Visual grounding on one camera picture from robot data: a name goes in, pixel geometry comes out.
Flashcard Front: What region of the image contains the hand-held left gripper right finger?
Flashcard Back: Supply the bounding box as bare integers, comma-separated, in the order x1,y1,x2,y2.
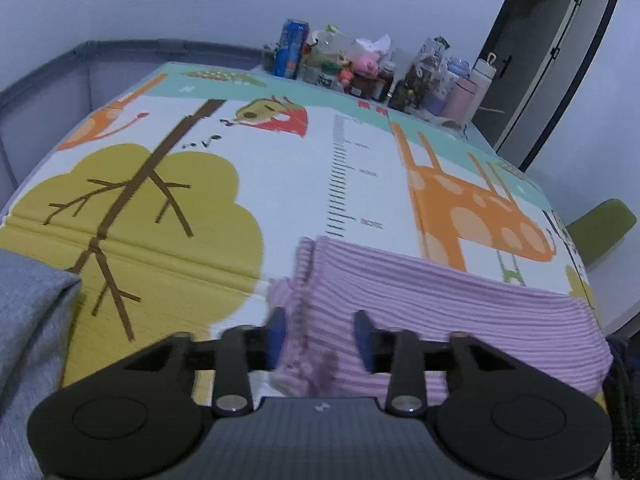
352,310,511,416

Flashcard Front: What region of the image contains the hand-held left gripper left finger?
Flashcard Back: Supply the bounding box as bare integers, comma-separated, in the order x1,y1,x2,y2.
122,306,288,416

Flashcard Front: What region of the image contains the purple striped long-sleeve shirt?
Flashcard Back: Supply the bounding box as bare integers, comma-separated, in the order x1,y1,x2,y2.
267,235,615,401

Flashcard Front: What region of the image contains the cartoon printed play mat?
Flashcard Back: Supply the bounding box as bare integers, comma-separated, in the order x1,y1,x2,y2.
0,61,601,401

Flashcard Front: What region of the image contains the grey cloth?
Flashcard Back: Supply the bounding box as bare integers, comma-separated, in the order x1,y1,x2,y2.
0,249,83,480

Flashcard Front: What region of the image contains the dark glass bottle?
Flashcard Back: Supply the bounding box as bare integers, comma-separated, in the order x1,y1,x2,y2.
387,80,408,110

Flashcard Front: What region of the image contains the dark brown spread jar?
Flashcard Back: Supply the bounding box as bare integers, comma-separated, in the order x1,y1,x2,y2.
350,74,378,98

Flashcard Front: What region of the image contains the pink tumbler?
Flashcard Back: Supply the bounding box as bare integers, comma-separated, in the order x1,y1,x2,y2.
442,77,480,123

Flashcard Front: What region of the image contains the small brown bottle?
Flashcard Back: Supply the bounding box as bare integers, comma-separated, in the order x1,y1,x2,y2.
377,62,396,101

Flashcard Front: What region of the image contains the green chair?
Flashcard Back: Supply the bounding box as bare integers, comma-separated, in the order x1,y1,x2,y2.
567,199,637,266

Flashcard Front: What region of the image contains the dark cloth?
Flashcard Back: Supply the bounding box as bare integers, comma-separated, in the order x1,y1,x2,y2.
602,335,640,480

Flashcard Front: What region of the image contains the purple baby bottle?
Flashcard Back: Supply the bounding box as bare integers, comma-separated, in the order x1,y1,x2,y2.
425,57,471,116

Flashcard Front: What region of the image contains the pink pig toy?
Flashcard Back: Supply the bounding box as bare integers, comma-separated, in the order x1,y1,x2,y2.
352,55,381,77

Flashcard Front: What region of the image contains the clear snack bag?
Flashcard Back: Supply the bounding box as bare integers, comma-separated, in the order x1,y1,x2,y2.
405,37,451,111

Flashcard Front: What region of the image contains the blue drink carton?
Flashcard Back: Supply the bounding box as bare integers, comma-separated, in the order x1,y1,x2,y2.
272,19,310,80

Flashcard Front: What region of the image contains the white water bottle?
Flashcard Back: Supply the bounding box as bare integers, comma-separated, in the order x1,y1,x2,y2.
470,53,498,98

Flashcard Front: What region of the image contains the white tissue pack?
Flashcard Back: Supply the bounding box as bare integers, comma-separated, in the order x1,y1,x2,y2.
350,35,393,61

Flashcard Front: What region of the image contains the dark framed door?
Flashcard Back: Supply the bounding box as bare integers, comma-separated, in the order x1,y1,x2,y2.
467,0,623,171

